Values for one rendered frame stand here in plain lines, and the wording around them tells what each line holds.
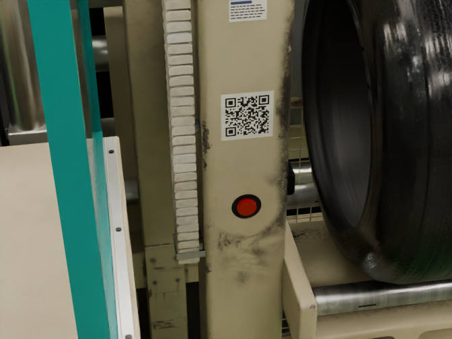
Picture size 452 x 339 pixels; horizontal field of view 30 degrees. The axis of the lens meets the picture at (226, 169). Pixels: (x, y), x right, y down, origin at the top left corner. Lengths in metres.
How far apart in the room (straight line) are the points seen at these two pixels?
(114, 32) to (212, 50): 0.86
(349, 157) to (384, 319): 0.34
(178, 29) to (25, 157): 0.26
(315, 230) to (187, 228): 0.41
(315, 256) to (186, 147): 0.47
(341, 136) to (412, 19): 0.53
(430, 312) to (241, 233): 0.34
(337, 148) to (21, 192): 0.75
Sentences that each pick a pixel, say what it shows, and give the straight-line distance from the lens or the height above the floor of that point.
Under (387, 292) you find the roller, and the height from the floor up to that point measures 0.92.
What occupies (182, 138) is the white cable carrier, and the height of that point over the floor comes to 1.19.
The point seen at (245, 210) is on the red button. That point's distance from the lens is 1.28.
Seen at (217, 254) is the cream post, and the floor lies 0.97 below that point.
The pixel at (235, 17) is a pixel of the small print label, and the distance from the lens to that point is 1.12.
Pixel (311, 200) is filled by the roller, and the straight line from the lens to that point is 1.56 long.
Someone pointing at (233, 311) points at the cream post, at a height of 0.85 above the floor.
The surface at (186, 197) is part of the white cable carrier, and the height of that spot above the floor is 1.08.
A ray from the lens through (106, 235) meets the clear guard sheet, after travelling 0.88.
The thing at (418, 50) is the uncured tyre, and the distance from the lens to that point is 1.08.
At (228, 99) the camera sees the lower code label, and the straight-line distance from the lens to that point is 1.17.
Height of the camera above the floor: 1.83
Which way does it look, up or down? 34 degrees down
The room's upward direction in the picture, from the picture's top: 1 degrees counter-clockwise
